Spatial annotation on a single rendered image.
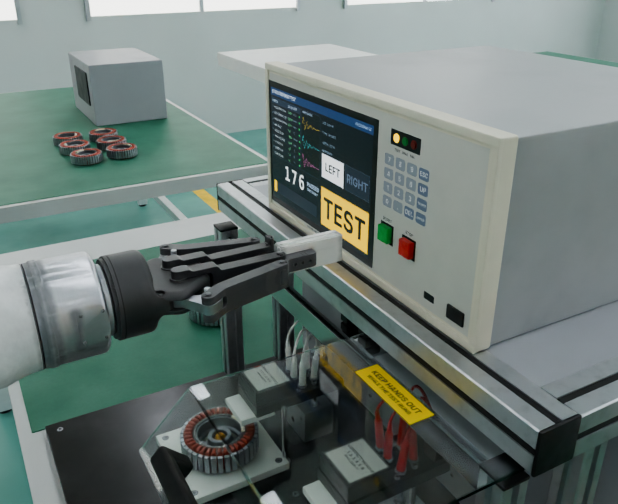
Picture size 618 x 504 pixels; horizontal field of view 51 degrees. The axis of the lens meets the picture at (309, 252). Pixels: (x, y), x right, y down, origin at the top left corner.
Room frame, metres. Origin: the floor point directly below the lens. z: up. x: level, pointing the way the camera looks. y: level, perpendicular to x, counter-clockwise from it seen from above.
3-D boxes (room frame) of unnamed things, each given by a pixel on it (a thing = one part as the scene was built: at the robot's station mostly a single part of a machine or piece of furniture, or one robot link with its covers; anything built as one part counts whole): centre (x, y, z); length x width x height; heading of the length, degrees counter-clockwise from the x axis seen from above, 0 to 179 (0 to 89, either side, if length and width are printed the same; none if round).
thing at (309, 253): (0.56, 0.01, 1.18); 0.05 x 0.03 x 0.01; 119
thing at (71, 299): (0.48, 0.20, 1.18); 0.09 x 0.06 x 0.09; 29
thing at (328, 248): (0.59, 0.00, 1.18); 0.07 x 0.01 x 0.03; 119
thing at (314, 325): (0.70, -0.02, 1.03); 0.62 x 0.01 x 0.03; 29
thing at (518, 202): (0.79, -0.22, 1.22); 0.44 x 0.39 x 0.20; 29
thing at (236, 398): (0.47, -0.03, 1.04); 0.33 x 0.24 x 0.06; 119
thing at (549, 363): (0.80, -0.21, 1.09); 0.68 x 0.44 x 0.05; 29
